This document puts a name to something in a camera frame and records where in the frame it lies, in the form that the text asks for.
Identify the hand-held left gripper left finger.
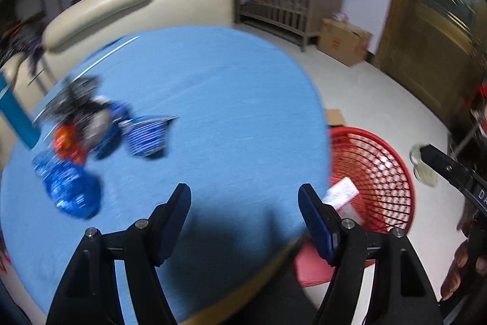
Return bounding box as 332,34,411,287
46,183,191,325

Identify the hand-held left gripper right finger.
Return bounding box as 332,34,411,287
298,183,444,325

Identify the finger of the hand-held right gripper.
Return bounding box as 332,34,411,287
420,144,474,193

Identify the red mesh basket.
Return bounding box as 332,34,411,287
327,126,415,234

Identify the blue striped snack wrapper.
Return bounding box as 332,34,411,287
120,115,179,159

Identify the orange wrapper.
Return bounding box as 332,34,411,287
51,123,88,164

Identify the black plastic bag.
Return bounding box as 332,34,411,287
38,76,111,150

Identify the person's right hand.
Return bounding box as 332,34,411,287
439,213,475,303

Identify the beige slipper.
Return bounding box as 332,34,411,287
410,144,430,168
416,163,438,189

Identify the wooden stick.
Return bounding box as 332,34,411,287
449,117,482,158

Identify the small white paper box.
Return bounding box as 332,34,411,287
323,178,359,209

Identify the flat brown cardboard sheet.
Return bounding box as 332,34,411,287
325,109,345,127

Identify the blue dotted snack packet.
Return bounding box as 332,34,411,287
31,152,103,221

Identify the dark blue packet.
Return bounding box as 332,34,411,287
93,101,134,160

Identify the blue table cloth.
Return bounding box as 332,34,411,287
0,26,331,323

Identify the wooden door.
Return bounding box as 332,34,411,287
375,0,487,128

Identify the brown cardboard box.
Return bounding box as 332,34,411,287
317,18,373,67

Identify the teal blue canister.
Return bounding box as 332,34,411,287
0,72,40,150

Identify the beige leather sofa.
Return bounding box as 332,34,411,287
0,0,234,158

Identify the wooden baby crib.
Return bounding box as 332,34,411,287
222,0,356,52

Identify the dark clothes pile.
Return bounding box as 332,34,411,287
0,15,46,74

